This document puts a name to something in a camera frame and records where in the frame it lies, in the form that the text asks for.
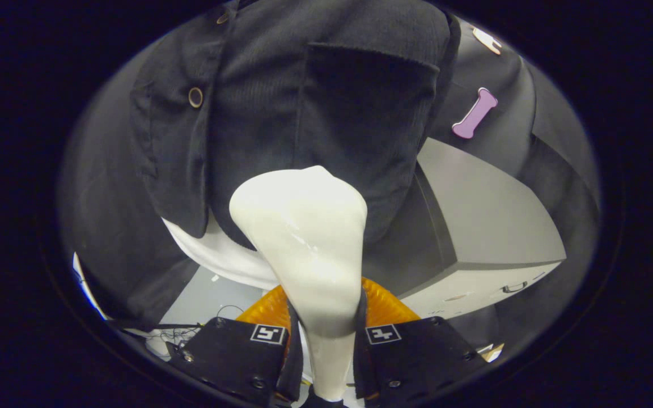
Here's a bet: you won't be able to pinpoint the black suit jacket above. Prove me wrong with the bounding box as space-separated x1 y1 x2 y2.
129 0 462 250

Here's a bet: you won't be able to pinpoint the white garment steamer head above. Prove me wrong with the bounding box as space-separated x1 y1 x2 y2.
229 165 368 402

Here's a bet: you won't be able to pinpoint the black backdrop cloth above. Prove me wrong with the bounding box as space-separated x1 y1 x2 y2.
57 17 599 352

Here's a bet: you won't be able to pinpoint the white panel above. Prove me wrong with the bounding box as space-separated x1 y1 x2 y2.
73 252 106 321

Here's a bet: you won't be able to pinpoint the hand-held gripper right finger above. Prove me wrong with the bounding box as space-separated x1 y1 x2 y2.
352 278 489 404

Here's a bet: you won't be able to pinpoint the white mannequin torso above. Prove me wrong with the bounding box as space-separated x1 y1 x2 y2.
162 212 282 291

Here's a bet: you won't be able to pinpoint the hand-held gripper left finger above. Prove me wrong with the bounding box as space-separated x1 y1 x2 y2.
165 285 304 407

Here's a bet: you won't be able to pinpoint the grey cabinet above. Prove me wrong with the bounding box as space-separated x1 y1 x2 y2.
361 138 566 319

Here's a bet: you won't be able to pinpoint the black floor cables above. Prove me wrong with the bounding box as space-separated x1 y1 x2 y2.
108 305 245 346

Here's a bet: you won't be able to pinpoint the cardboard box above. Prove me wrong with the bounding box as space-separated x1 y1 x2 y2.
477 342 504 363

